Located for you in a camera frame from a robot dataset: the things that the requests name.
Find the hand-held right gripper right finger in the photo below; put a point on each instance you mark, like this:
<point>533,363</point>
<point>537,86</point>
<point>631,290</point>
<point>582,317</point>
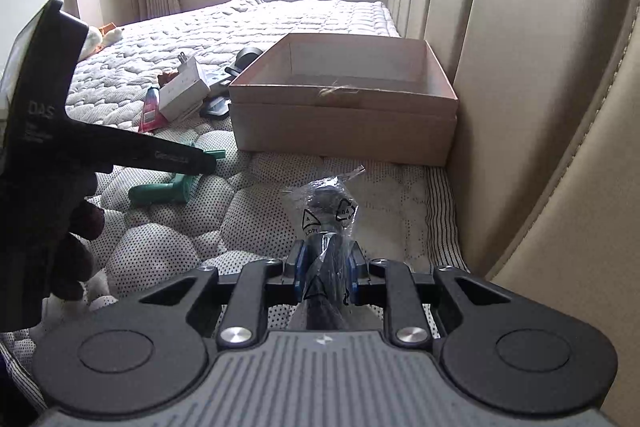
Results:
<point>356,278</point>

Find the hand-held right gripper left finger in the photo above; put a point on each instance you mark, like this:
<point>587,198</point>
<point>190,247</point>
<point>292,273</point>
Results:
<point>299,274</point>

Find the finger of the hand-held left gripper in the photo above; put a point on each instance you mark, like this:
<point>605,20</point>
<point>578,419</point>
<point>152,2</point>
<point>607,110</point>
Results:
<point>165,155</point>

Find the black item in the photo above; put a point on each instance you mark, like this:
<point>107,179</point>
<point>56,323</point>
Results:
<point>327,217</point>

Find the cardboard box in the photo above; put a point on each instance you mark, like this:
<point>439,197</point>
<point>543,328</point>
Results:
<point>345,107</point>

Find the person's left hand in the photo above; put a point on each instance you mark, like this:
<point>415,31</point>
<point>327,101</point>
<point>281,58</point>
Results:
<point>80,232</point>

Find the pink tube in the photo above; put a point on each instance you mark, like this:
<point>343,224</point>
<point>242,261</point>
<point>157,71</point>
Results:
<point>151,112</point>

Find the teal plastic cylinder piece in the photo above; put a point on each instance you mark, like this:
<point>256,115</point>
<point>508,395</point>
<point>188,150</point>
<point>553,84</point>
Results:
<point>216,154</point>

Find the white power adapter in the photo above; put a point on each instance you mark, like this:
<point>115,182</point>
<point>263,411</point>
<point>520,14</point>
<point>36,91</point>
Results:
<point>185,89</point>

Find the flat black case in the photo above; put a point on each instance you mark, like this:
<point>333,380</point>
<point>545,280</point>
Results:
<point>216,108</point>

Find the white plush toy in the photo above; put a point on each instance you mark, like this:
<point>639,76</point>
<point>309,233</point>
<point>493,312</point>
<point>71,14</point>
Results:
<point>102,38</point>

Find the black round device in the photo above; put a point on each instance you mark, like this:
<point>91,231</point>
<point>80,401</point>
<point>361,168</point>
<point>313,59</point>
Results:
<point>242,62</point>

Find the quilted grey mattress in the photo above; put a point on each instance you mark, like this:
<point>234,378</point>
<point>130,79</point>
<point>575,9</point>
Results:
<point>300,27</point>

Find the beige upholstered headboard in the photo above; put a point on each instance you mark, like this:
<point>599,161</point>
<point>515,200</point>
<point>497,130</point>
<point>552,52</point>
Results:
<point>540,57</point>

